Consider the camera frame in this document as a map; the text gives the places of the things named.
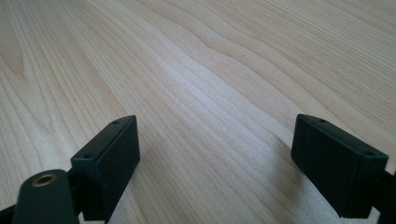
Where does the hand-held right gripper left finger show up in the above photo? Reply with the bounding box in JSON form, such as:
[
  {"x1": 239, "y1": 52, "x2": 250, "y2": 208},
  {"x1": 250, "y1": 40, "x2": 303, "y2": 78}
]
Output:
[{"x1": 70, "y1": 115, "x2": 141, "y2": 223}]

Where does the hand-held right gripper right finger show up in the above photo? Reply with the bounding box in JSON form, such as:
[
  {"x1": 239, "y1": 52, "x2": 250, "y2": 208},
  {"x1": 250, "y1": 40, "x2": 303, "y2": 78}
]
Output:
[{"x1": 290, "y1": 113, "x2": 389, "y2": 218}]

